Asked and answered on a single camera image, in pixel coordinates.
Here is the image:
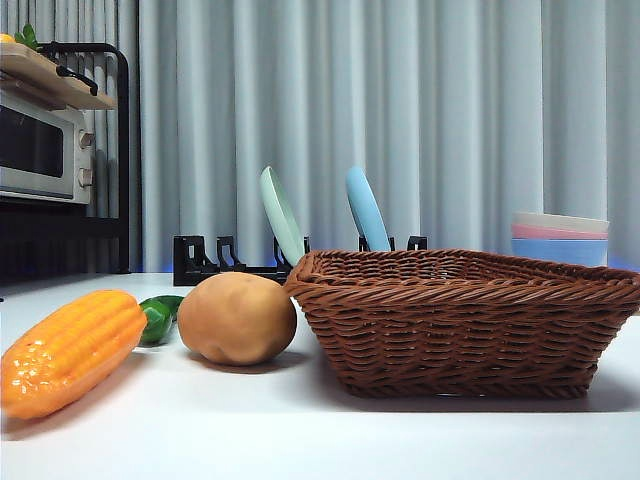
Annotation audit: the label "brown potato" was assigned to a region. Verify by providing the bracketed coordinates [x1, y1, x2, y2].
[177, 272, 298, 366]

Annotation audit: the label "brown wicker basket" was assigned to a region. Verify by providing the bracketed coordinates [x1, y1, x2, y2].
[283, 248, 640, 400]

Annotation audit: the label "green cucumber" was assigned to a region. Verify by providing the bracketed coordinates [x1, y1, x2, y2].
[137, 295, 185, 345]

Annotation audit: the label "orange plastic corn cob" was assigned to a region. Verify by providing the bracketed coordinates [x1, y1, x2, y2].
[0, 289, 149, 420]

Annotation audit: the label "pale green plate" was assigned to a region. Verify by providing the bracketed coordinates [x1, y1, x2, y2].
[259, 165, 306, 269]

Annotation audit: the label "light blue plate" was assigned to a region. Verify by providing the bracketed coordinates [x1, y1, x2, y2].
[345, 166, 392, 253]

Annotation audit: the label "black dish rack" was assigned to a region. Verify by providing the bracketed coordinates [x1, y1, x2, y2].
[173, 233, 430, 287]

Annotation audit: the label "grey curtain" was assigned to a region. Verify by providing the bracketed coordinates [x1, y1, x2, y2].
[0, 0, 640, 274]

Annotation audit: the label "pink bowl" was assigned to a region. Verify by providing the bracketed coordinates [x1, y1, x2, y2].
[510, 223, 610, 241]

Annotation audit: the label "blue bowl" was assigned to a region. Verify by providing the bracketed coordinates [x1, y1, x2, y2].
[510, 237, 609, 269]

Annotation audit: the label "beige bowl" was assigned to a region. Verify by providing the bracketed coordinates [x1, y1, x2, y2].
[511, 211, 610, 232]

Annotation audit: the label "silver toaster oven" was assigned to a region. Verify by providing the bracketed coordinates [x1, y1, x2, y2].
[0, 89, 97, 206]

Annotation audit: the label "green leaves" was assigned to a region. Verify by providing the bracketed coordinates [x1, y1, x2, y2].
[13, 23, 41, 51]

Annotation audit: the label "black metal shelf frame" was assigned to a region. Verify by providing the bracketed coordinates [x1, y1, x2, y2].
[0, 42, 132, 301]

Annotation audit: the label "wooden tray with black handle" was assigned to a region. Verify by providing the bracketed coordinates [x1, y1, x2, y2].
[0, 42, 119, 111]

